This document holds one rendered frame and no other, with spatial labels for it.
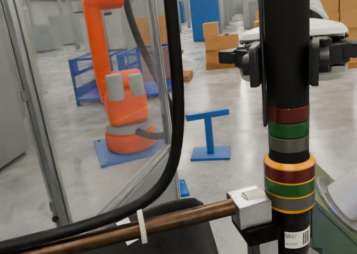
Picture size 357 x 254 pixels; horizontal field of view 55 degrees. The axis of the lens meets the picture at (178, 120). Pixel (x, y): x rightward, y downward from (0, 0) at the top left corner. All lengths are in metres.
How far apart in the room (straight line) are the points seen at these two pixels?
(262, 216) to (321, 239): 0.83
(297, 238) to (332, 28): 0.19
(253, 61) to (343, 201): 0.87
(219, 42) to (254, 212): 9.32
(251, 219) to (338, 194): 0.82
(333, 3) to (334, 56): 8.17
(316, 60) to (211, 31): 9.31
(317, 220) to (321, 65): 0.84
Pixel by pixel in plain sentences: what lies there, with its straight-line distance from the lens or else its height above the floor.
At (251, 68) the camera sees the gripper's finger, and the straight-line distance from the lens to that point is 0.28.
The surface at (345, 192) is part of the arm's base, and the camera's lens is 1.11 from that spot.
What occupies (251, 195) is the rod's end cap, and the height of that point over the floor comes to 1.52.
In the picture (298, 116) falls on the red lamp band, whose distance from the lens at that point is 0.29.
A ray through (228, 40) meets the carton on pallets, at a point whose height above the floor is 0.73.
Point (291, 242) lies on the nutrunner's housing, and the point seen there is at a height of 1.47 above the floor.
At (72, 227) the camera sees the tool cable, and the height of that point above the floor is 1.53.
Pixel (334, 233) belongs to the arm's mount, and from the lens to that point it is 1.12.
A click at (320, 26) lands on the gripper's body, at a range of 0.35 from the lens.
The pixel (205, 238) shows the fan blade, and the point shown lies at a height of 1.39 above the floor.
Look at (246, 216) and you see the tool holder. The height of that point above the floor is 1.51.
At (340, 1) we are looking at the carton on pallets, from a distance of 8.49.
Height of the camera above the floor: 1.68
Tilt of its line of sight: 18 degrees down
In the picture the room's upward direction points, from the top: 7 degrees counter-clockwise
